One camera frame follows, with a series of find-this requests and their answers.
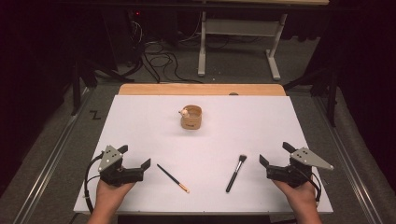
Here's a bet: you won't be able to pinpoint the black makeup brush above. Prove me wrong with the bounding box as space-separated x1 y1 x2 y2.
225 154 248 193

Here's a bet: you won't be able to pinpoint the person's left hand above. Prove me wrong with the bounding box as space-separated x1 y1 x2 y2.
93 178 136 213

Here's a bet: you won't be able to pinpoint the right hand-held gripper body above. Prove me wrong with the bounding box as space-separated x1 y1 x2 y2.
265 147 334 189

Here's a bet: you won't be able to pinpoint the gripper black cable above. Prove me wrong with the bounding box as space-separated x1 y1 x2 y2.
83 151 105 215
298 168 323 203

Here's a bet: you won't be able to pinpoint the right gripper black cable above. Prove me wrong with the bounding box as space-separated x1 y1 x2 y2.
298 168 323 203

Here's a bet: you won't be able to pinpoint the wooden table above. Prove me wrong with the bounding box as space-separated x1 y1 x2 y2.
118 83 287 97

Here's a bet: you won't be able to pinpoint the person's right hand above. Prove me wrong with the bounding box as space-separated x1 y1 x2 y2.
272 178 319 213

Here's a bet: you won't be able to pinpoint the white table sheet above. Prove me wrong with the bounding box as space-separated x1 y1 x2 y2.
73 94 334 216

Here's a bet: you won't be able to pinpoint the dark computer tower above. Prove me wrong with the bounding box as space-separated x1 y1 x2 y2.
124 8 148 68

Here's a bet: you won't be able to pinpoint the round wooden cup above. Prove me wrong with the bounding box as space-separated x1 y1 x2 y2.
179 105 204 131

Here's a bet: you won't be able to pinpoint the black stand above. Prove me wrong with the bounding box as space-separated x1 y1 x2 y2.
69 57 135 117
282 66 340 128

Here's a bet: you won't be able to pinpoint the metal floor rail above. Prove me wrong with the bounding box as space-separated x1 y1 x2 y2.
313 95 385 224
12 88 95 224

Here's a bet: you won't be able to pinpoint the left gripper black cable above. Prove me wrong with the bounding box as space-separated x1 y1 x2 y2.
83 151 105 215

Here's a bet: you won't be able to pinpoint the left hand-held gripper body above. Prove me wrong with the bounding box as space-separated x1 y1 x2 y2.
97 145 145 188

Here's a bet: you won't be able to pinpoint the white metal desk frame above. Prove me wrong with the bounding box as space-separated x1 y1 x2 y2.
192 0 331 82

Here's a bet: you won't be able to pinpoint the black floor cables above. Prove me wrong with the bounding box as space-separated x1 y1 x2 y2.
124 18 205 85

